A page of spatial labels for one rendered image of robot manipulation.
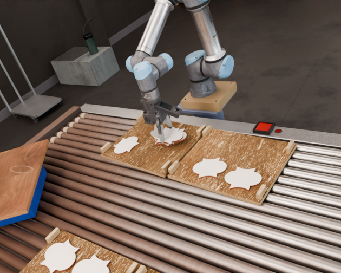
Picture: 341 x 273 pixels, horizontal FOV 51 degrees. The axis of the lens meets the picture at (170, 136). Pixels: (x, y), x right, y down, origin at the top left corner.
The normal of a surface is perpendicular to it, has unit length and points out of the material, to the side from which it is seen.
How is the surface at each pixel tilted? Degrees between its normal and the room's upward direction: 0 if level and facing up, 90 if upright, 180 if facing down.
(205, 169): 0
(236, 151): 0
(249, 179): 0
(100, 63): 90
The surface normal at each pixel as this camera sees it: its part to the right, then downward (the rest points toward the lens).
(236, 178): -0.25, -0.80
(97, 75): 0.82, 0.13
